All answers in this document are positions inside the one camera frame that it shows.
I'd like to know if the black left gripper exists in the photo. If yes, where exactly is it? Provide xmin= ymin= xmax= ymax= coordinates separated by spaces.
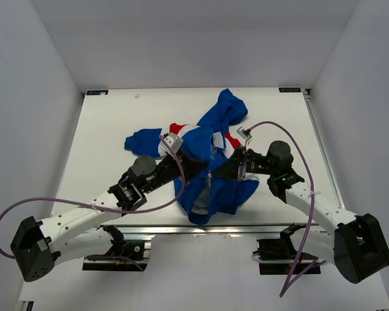
xmin=142 ymin=149 xmax=207 ymax=194

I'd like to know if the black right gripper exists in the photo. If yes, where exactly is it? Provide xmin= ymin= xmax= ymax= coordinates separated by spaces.
xmin=211 ymin=145 xmax=276 ymax=181

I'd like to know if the blue white red jacket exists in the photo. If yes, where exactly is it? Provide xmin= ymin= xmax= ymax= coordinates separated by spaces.
xmin=124 ymin=89 xmax=259 ymax=225

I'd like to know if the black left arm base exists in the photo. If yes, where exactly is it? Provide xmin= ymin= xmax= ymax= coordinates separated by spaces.
xmin=82 ymin=225 xmax=150 ymax=272

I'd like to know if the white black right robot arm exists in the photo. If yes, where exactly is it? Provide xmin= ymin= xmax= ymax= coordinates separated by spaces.
xmin=213 ymin=141 xmax=389 ymax=284

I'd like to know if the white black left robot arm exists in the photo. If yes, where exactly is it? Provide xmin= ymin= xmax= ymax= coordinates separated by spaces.
xmin=10 ymin=151 xmax=207 ymax=282

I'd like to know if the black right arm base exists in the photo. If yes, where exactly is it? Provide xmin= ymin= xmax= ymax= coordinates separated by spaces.
xmin=252 ymin=224 xmax=305 ymax=275

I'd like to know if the blue right corner label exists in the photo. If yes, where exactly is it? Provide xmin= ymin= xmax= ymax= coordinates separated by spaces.
xmin=278 ymin=87 xmax=301 ymax=93

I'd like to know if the blue corner label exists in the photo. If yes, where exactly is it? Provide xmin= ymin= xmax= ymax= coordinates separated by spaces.
xmin=278 ymin=87 xmax=301 ymax=93
xmin=86 ymin=89 xmax=108 ymax=96

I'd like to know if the blue left corner label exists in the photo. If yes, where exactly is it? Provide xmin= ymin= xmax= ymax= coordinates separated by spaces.
xmin=86 ymin=89 xmax=108 ymax=96

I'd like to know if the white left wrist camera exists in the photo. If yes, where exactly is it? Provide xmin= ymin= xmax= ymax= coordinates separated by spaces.
xmin=159 ymin=133 xmax=183 ymax=154

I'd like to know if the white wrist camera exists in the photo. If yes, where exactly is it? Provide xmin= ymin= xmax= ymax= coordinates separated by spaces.
xmin=237 ymin=126 xmax=252 ymax=148
xmin=159 ymin=133 xmax=183 ymax=154

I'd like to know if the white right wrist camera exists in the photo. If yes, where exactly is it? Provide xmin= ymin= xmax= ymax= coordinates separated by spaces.
xmin=237 ymin=126 xmax=252 ymax=148

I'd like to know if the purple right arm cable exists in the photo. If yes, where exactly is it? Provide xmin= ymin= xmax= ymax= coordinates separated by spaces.
xmin=244 ymin=121 xmax=318 ymax=298

